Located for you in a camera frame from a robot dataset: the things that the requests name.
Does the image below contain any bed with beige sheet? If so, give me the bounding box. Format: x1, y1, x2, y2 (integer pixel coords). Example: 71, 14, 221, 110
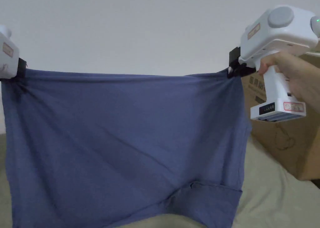
0, 132, 320, 228

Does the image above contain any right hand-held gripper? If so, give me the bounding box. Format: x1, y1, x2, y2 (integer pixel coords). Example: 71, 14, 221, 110
227, 5, 320, 122

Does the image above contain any brown cardboard carton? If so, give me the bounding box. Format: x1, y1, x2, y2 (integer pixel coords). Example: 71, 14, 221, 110
240, 37, 320, 181

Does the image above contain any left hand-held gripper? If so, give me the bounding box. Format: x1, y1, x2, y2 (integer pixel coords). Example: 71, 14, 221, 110
0, 25, 27, 80

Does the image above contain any person's right hand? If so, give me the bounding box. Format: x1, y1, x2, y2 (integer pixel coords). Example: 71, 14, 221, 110
257, 51, 320, 107

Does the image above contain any dark blue shirt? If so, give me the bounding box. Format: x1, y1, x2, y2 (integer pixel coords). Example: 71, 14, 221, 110
1, 68, 253, 228

